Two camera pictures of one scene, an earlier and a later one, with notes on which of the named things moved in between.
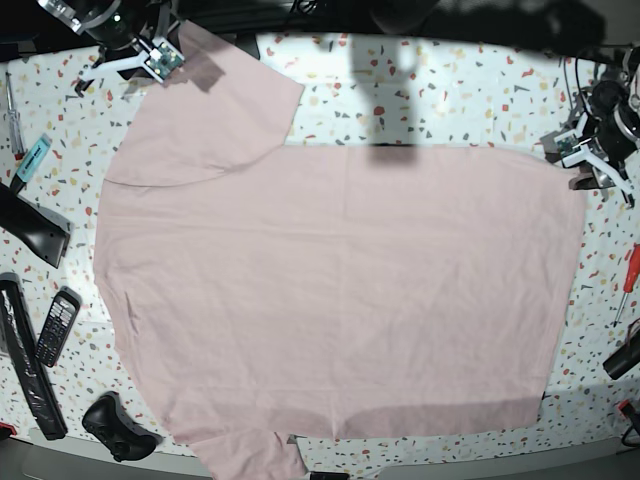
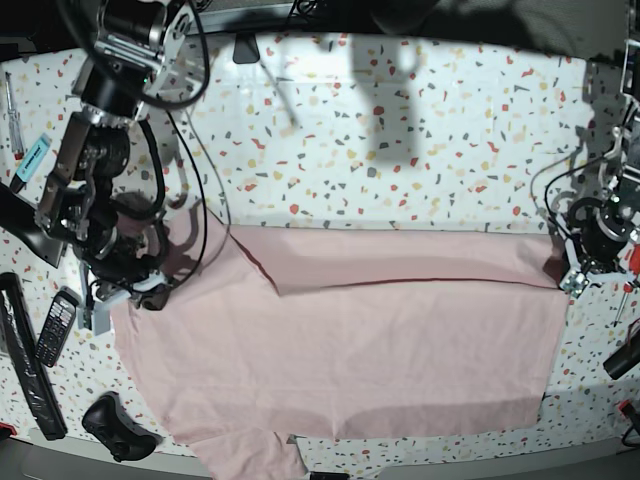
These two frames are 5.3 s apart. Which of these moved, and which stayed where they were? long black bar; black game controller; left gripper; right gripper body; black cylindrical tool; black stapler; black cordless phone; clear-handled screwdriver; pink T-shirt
Moved: pink T-shirt; left gripper; right gripper body
Stayed: black game controller; black cordless phone; long black bar; clear-handled screwdriver; black cylindrical tool; black stapler
